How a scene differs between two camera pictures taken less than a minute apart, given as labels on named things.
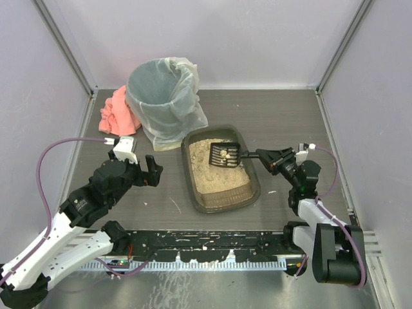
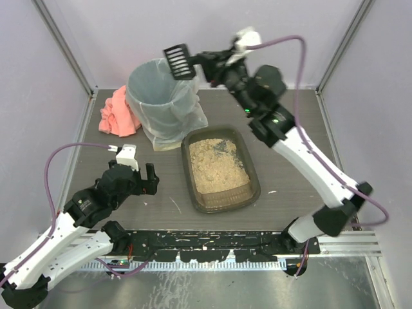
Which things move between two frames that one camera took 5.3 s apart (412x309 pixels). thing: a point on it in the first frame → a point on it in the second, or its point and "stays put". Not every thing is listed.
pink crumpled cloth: x=117 y=118 stays put
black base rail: x=210 y=245 stays put
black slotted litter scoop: x=228 y=154 → x=179 y=63
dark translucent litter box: x=215 y=188 stays put
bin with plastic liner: x=163 y=94 stays put
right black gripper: x=282 y=159 → x=210 y=64
